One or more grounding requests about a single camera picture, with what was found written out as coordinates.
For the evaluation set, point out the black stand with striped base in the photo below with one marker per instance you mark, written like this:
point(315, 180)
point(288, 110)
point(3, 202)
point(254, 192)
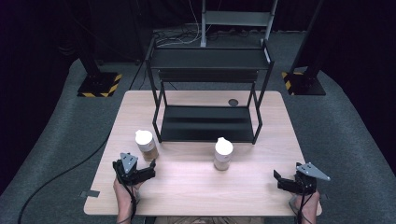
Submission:
point(303, 82)
point(99, 84)

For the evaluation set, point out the person's right hand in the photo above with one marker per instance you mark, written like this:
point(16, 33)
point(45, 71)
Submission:
point(308, 203)

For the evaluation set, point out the black metal two-tier shelf rack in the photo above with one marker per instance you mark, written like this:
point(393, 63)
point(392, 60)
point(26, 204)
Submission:
point(207, 124)

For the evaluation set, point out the person's left hand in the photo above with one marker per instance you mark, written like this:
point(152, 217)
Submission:
point(124, 194)

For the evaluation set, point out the white-lidded jar with brown powder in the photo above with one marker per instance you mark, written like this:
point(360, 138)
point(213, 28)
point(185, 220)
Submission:
point(146, 144)

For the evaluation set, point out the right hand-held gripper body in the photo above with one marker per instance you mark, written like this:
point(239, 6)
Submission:
point(306, 177)

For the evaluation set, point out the white-lidded jar with pale powder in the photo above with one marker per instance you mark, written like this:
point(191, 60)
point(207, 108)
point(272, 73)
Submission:
point(223, 154)

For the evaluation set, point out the grey metal frame stand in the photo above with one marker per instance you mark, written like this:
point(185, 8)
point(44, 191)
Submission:
point(236, 18)

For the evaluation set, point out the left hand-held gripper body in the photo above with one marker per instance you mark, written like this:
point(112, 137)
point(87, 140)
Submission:
point(128, 168)

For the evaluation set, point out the grey tape piece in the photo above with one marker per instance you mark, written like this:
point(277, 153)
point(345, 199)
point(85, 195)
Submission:
point(323, 196)
point(90, 193)

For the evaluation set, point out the round dark table grommet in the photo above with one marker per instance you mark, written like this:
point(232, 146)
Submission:
point(233, 102)

